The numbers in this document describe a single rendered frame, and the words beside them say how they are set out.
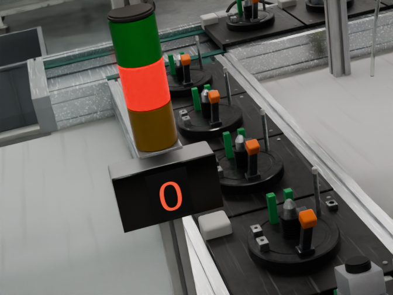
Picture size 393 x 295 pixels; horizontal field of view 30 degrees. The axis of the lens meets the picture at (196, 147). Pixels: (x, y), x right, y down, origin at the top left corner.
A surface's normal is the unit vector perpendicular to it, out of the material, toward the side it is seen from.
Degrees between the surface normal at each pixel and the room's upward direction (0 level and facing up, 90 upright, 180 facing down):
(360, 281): 74
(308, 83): 0
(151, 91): 90
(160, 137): 90
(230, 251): 0
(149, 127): 90
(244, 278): 0
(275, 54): 90
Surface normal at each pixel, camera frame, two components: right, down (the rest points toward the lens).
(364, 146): -0.15, -0.88
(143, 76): 0.15, 0.43
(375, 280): 0.18, 0.14
